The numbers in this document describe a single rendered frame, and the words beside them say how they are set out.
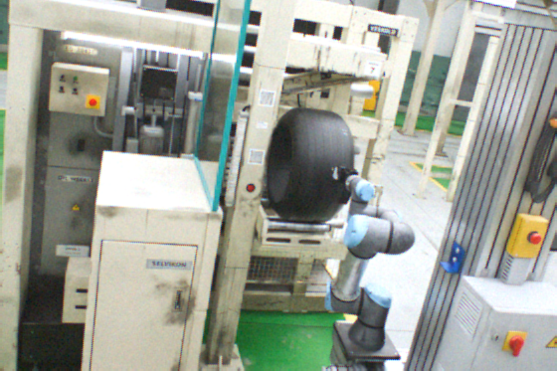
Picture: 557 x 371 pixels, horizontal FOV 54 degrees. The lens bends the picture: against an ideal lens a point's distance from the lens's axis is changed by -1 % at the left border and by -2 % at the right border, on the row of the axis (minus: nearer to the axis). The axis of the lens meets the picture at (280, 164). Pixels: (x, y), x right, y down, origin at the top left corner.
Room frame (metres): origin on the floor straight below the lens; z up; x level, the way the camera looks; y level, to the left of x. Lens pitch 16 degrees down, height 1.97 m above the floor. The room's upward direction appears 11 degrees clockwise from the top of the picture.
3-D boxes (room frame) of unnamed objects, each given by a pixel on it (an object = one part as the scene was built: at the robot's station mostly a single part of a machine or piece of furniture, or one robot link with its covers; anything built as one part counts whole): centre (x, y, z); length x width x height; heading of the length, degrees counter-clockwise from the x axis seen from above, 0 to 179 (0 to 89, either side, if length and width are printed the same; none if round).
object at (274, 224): (2.62, -0.15, 0.90); 0.35 x 0.05 x 0.05; 108
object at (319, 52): (3.07, -0.13, 1.71); 0.61 x 0.25 x 0.15; 108
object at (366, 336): (2.00, -0.48, 0.77); 0.15 x 0.15 x 0.10
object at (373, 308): (2.00, -0.47, 0.88); 0.13 x 0.12 x 0.14; 89
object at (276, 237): (2.61, -0.14, 0.83); 0.36 x 0.09 x 0.06; 108
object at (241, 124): (2.60, 0.21, 1.19); 0.05 x 0.04 x 0.48; 18
